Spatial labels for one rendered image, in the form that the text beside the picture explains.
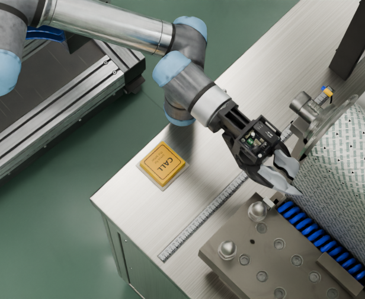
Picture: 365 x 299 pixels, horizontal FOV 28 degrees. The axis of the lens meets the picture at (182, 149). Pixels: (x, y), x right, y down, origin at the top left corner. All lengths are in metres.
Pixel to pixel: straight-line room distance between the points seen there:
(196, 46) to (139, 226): 0.39
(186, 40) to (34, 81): 1.00
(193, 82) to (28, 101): 1.12
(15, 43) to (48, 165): 1.20
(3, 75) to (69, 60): 1.11
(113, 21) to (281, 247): 0.55
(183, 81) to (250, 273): 0.38
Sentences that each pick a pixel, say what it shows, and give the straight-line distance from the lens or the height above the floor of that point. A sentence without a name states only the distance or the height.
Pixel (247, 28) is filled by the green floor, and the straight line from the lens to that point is 2.77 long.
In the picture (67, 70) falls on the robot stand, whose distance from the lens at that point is 2.46.
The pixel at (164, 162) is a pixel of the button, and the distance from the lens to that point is 1.57.
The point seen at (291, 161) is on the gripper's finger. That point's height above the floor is 1.13.
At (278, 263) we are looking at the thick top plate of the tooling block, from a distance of 1.42.
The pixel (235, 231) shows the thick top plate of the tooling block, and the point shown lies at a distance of 1.43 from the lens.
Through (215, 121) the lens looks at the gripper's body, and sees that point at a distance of 1.38.
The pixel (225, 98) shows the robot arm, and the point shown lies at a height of 1.14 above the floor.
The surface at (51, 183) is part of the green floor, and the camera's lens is 2.55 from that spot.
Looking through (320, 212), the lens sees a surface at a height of 1.09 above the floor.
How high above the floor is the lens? 2.41
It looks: 70 degrees down
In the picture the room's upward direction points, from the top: 5 degrees clockwise
